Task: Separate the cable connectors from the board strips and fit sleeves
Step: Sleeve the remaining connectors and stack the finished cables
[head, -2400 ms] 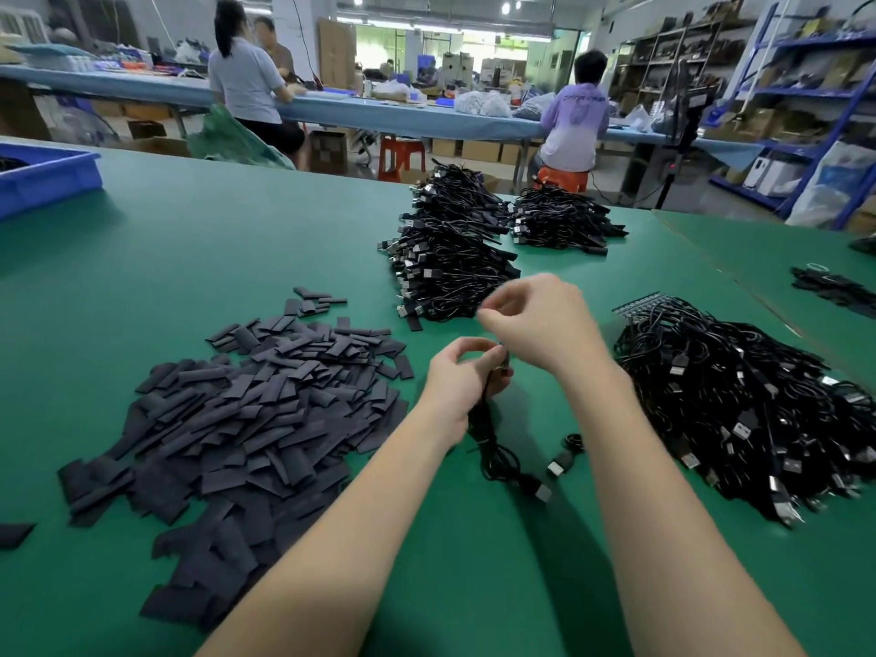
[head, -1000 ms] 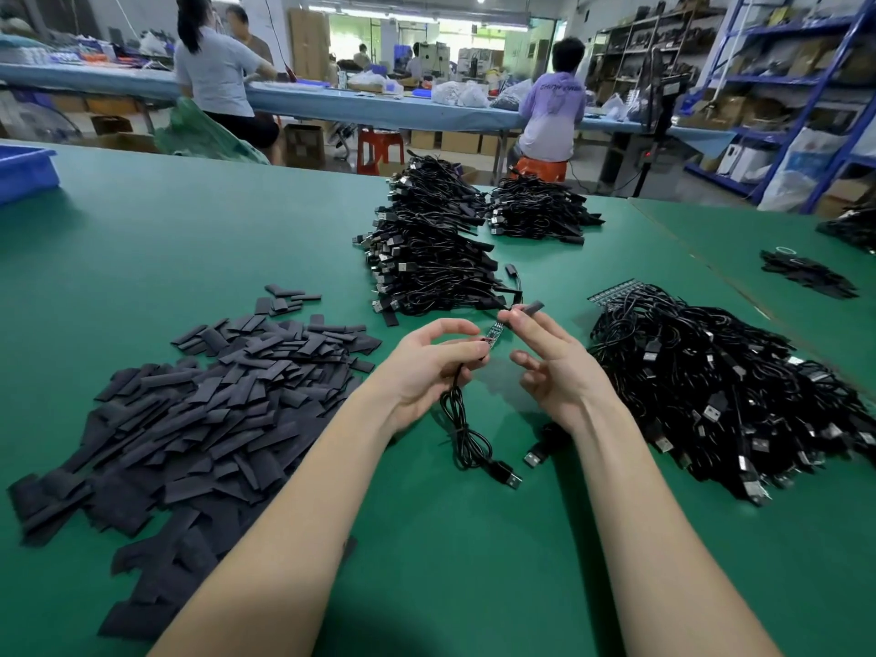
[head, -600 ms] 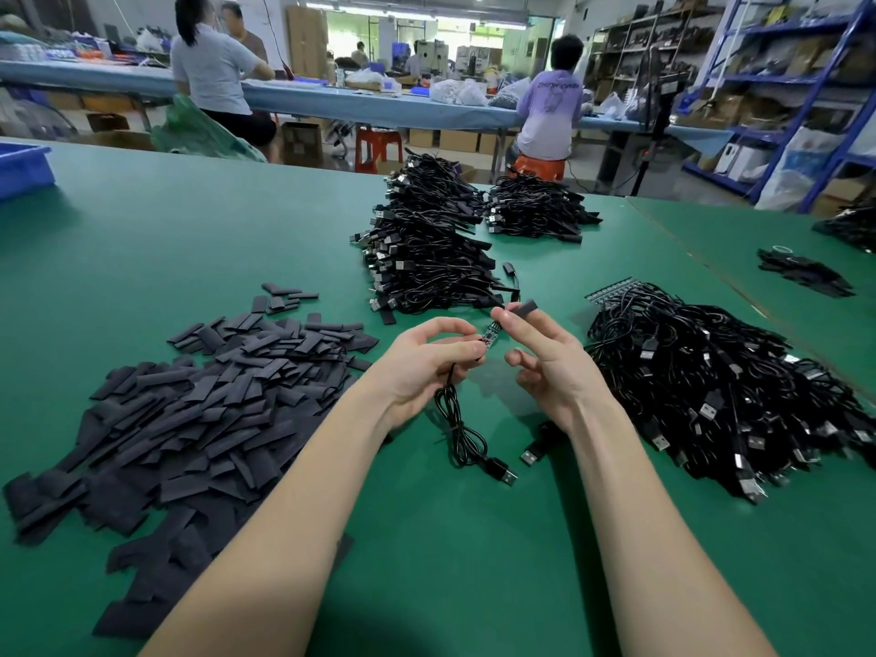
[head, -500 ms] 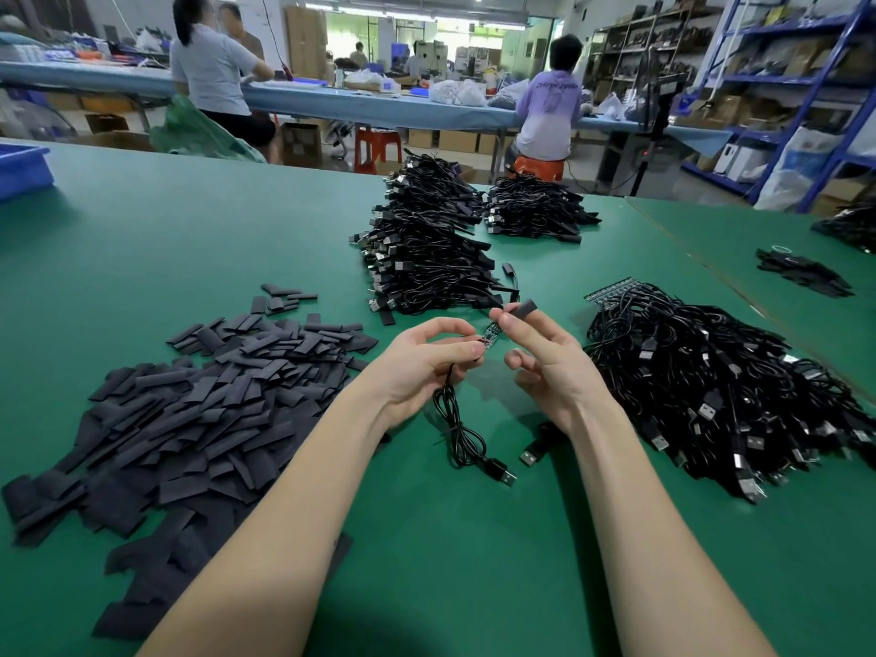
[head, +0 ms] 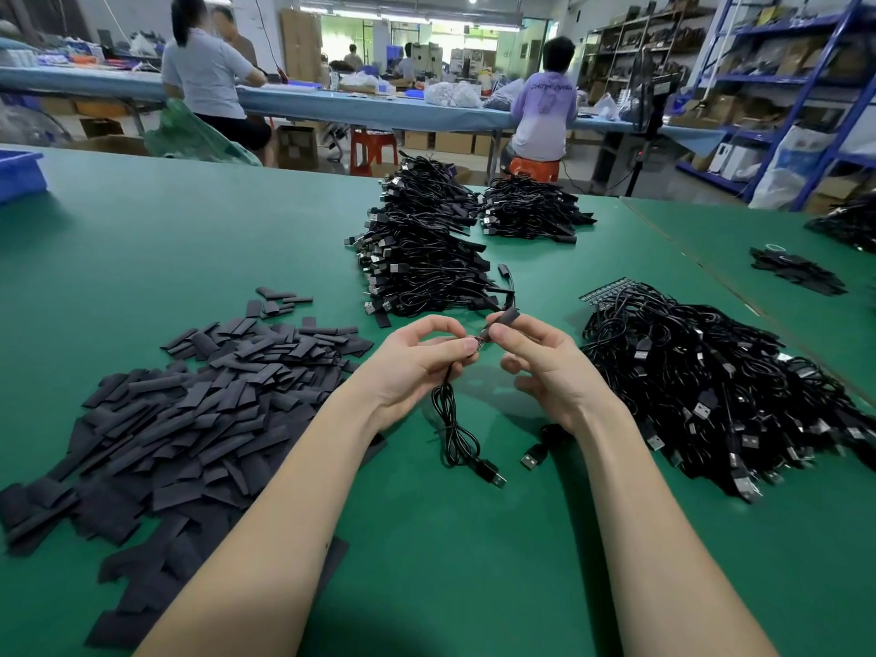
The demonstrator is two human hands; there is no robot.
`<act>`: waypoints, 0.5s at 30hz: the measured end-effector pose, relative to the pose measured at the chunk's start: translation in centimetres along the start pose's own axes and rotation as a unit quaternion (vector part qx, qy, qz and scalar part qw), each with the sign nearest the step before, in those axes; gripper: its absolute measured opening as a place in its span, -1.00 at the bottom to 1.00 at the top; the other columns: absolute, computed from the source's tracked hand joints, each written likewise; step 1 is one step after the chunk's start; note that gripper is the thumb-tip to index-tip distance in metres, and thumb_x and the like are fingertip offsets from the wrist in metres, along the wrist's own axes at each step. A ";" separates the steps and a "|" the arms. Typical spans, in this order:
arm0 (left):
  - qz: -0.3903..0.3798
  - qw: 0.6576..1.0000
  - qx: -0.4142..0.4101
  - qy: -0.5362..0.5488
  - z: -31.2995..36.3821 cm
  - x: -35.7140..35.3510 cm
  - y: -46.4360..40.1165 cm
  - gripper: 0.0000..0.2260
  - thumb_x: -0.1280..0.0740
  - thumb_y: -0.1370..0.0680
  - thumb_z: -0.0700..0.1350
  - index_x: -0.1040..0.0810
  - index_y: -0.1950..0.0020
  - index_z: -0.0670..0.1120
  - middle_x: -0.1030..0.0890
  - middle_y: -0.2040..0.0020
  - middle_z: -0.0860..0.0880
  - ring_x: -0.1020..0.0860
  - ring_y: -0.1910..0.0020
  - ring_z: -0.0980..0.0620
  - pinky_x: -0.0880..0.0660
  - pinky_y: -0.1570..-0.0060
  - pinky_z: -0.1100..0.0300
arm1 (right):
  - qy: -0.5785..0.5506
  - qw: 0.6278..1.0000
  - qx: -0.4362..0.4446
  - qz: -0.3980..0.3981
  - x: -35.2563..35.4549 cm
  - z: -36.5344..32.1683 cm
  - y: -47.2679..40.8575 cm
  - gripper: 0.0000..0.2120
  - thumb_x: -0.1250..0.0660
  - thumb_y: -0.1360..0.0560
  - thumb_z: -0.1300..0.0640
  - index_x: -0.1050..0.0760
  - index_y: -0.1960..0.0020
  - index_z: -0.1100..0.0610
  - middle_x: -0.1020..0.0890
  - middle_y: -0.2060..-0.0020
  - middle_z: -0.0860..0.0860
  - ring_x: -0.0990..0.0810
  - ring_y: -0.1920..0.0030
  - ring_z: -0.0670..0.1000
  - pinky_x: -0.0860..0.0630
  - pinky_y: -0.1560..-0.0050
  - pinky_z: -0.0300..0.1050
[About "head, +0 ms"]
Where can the blue metal shelving rack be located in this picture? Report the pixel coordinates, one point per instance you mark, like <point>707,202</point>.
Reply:
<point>780,27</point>

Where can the person's left hand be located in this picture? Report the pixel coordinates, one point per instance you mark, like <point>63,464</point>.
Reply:
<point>408,369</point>

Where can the orange plastic stool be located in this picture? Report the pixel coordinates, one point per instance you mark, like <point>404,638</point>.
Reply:
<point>535,171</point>

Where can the person's right hand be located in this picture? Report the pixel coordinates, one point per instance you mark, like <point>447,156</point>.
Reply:
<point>555,373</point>

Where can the black sleeve piece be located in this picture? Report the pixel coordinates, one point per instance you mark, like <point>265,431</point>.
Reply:
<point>504,319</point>

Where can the white plastic bag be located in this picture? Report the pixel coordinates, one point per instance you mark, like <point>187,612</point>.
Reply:
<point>791,174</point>

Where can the pile of black sleeve strips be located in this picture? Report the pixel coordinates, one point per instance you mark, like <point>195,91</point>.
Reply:
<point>164,438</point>

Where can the small upright cardboard box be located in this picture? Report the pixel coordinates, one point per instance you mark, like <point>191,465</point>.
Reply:
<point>299,146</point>

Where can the black tripod stand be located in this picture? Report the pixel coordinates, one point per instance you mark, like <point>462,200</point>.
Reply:
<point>653,109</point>

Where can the dark storage shelf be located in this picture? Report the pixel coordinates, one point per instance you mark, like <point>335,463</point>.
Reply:
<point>637,48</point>

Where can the long blue work table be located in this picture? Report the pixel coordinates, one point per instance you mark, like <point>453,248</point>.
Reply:
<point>82,86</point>

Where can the person's right forearm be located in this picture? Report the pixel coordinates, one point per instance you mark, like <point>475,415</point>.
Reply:
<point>678,554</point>

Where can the red plastic stool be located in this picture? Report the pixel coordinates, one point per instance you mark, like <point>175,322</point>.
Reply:
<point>374,152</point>

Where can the person's left forearm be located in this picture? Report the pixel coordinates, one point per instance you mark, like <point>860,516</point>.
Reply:
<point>247,554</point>

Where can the open cardboard box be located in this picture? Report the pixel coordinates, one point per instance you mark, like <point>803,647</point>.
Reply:
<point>110,145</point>

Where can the green plastic bag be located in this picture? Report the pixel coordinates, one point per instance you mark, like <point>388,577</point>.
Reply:
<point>203,134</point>

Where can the blue plastic bin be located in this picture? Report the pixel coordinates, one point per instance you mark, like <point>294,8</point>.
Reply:
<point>19,174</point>

